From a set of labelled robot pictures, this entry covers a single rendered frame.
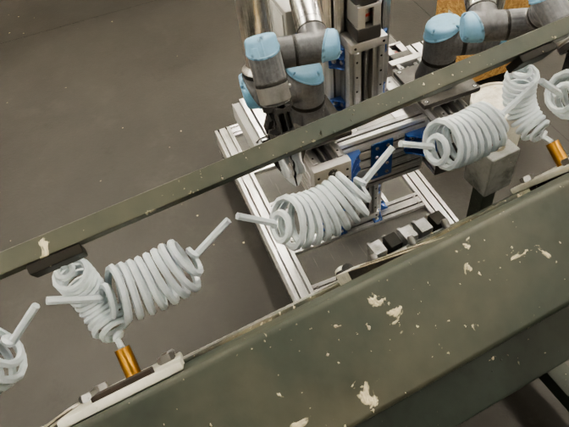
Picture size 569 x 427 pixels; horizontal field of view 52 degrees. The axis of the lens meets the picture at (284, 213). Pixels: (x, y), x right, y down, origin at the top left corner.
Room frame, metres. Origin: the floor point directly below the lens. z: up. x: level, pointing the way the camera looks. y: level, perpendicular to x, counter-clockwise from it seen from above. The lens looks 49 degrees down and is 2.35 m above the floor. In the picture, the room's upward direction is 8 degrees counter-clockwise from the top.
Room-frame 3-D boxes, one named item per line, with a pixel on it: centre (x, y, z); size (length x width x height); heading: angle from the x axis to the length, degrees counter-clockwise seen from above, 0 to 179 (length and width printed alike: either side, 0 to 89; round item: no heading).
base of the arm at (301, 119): (1.53, -0.13, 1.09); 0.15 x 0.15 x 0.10
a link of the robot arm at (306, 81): (1.53, -0.12, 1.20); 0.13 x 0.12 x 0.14; 92
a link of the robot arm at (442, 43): (1.66, -0.61, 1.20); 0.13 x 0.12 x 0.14; 83
